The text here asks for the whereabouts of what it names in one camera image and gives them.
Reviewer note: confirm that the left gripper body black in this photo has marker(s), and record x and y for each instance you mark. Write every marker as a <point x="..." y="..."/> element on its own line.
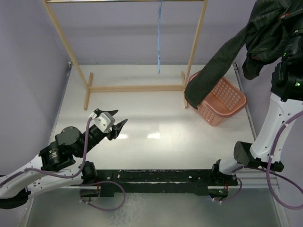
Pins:
<point x="93" y="137"/>

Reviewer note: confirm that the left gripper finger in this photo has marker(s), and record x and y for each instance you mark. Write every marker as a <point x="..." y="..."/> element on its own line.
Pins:
<point x="97" y="113"/>
<point x="115" y="130"/>

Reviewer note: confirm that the light blue wire hanger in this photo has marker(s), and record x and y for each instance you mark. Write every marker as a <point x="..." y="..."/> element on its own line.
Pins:
<point x="159" y="27"/>

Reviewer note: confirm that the dark pinstriped shirt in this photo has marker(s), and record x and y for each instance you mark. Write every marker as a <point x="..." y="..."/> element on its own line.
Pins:
<point x="265" y="37"/>

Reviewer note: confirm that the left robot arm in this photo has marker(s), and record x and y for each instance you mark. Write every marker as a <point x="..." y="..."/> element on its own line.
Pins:
<point x="62" y="163"/>

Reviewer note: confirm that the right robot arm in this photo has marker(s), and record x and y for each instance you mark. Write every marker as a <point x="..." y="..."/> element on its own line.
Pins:
<point x="286" y="103"/>

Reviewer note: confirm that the wooden clothes rack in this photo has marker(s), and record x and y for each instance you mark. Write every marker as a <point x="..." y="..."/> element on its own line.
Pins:
<point x="126" y="31"/>

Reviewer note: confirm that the pink plastic basket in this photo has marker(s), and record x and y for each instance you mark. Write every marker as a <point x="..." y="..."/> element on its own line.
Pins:
<point x="222" y="103"/>

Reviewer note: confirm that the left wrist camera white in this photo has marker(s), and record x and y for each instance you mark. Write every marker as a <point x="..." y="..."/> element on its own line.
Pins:
<point x="104" y="123"/>

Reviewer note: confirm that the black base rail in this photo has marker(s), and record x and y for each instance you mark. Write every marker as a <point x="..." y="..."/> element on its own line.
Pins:
<point x="193" y="181"/>

